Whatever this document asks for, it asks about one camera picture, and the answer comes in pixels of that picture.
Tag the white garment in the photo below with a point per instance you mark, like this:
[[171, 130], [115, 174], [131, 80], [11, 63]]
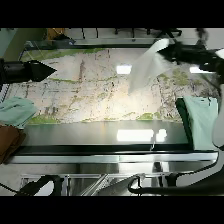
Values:
[[146, 68]]

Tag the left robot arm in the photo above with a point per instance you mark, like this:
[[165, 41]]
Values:
[[20, 71]]

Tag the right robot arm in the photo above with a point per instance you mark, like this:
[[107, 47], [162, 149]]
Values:
[[196, 56]]

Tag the dark green garment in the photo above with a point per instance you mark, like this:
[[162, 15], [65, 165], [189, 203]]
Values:
[[182, 116]]

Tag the pale green garment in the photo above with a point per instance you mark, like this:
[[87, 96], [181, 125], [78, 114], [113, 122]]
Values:
[[16, 111], [201, 120]]

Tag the brown garment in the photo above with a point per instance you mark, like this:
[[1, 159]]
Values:
[[10, 141]]

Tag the silver frame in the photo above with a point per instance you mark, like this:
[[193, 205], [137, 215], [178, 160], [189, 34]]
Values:
[[100, 158]]

